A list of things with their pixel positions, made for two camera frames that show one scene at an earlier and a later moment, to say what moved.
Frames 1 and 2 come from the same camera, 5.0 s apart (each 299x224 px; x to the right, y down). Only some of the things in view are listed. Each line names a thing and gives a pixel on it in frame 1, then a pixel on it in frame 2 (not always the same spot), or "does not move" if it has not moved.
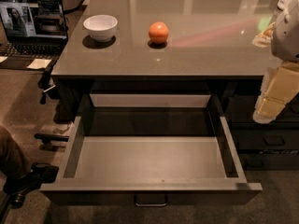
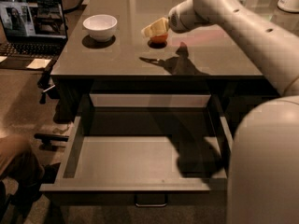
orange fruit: (158, 33) does not move
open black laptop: (33, 27) does not move
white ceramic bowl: (101, 27) does not move
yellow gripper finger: (280, 84) to (159, 27)
